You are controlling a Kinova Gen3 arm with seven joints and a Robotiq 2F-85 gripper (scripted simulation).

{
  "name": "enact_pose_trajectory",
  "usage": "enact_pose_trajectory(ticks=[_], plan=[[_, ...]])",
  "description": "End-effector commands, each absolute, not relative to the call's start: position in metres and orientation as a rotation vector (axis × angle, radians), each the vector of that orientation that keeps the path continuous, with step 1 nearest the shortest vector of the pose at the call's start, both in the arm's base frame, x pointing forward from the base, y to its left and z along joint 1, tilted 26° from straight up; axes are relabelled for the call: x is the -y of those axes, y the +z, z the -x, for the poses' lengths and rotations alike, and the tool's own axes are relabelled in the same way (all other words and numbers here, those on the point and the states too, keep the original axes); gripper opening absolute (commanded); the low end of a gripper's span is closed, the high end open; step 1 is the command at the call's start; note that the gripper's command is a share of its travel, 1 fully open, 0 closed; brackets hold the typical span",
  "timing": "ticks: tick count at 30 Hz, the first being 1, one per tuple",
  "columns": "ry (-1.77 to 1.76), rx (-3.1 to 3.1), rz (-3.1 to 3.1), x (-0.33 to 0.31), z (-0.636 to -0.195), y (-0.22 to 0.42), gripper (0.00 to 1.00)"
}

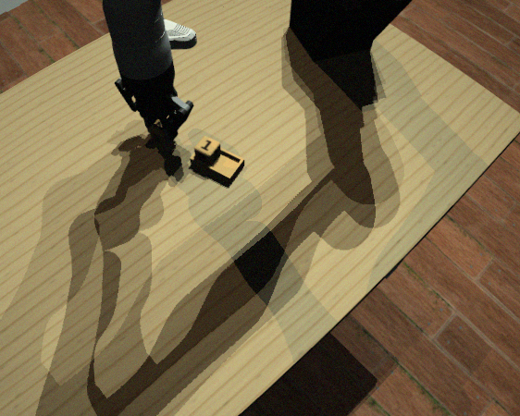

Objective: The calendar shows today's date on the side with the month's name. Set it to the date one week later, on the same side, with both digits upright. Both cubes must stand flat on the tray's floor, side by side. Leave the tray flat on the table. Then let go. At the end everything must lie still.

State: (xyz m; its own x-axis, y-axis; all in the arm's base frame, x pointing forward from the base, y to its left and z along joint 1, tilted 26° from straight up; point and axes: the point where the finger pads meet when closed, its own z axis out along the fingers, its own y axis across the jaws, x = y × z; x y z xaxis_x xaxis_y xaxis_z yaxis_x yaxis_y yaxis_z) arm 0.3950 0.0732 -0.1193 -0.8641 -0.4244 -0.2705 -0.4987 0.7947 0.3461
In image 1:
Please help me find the tan wooden cube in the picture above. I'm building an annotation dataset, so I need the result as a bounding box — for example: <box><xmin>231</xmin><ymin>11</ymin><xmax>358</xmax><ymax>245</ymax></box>
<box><xmin>149</xmin><ymin>119</ymin><xmax>169</xmax><ymax>146</ymax></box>
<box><xmin>194</xmin><ymin>136</ymin><xmax>221</xmax><ymax>166</ymax></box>

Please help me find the tan shallow rectangular tray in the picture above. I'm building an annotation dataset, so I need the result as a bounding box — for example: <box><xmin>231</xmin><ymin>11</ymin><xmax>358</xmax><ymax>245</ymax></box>
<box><xmin>190</xmin><ymin>148</ymin><xmax>244</xmax><ymax>184</ymax></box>

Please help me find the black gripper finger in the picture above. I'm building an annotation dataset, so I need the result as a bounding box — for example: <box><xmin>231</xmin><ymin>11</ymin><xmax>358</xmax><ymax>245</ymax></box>
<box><xmin>115</xmin><ymin>77</ymin><xmax>157</xmax><ymax>133</ymax></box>
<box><xmin>147</xmin><ymin>92</ymin><xmax>193</xmax><ymax>142</ymax></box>

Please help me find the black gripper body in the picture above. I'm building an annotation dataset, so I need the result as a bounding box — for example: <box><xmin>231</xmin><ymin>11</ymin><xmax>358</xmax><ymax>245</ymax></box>
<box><xmin>119</xmin><ymin>58</ymin><xmax>178</xmax><ymax>111</ymax></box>

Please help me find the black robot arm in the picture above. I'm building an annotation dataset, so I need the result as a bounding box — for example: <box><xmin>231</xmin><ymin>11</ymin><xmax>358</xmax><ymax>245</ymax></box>
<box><xmin>103</xmin><ymin>0</ymin><xmax>197</xmax><ymax>80</ymax></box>

